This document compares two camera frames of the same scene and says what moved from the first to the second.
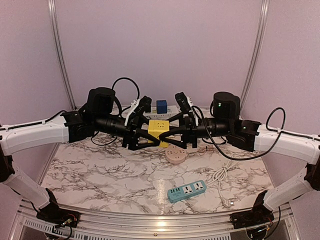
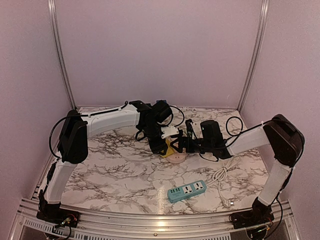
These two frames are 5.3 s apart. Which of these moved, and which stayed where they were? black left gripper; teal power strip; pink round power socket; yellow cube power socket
Moved: yellow cube power socket; black left gripper
Stayed: pink round power socket; teal power strip
